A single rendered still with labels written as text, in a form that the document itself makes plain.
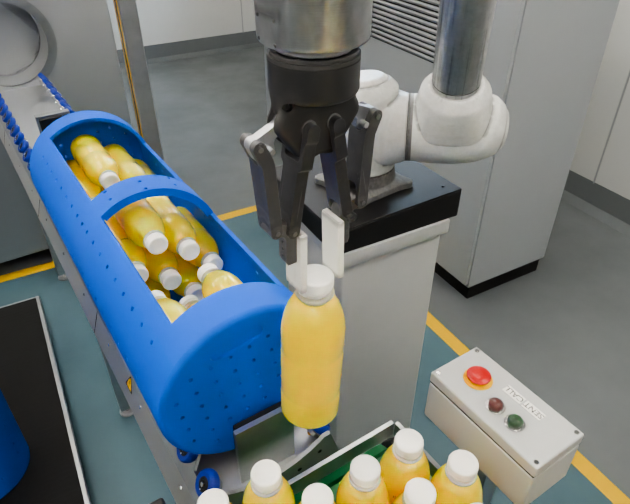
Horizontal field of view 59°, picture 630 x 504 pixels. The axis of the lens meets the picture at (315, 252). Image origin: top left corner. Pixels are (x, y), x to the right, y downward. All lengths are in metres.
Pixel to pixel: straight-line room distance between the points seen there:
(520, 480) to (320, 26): 0.66
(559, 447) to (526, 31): 1.64
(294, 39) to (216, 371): 0.52
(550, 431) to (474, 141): 0.65
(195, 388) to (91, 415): 1.57
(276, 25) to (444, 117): 0.83
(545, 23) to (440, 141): 1.10
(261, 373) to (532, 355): 1.85
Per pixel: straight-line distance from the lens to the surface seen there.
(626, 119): 3.53
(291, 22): 0.42
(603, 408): 2.50
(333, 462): 0.94
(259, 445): 0.92
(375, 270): 1.38
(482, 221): 2.52
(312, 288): 0.57
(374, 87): 1.27
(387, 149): 1.29
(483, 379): 0.89
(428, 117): 1.25
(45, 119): 1.95
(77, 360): 2.60
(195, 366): 0.80
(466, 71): 1.18
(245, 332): 0.81
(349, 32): 0.43
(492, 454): 0.88
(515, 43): 2.22
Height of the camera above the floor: 1.75
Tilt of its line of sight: 36 degrees down
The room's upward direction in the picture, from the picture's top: straight up
